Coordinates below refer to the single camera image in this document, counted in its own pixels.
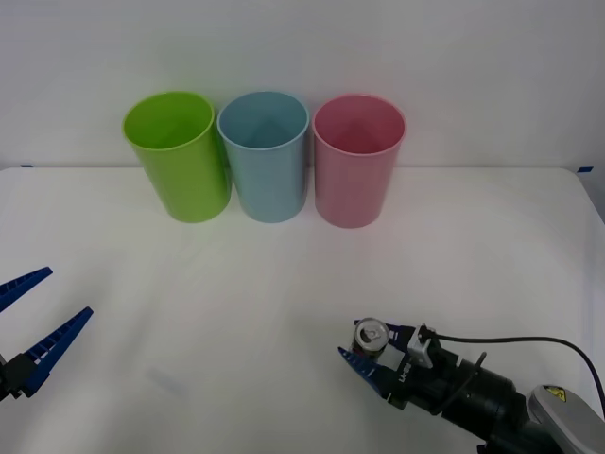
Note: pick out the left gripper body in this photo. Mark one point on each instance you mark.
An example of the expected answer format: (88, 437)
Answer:
(4, 378)

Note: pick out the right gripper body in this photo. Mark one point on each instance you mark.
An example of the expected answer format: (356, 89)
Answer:
(416, 388)

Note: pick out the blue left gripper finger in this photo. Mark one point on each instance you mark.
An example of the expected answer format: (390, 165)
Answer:
(21, 284)
(52, 350)

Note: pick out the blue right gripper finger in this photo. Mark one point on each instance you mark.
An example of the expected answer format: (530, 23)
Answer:
(394, 331)
(364, 366)

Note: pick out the silver drink can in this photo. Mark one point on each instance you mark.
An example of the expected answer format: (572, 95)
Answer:
(371, 335)

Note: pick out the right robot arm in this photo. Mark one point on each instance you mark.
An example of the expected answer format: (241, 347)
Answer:
(496, 402)

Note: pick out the pink plastic bin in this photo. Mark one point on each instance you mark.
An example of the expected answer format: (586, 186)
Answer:
(352, 189)

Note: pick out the pale blue plastic bin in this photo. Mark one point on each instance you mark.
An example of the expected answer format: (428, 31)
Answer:
(269, 184)

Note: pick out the green plastic bin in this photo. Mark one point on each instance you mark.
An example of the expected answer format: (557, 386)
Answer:
(189, 179)

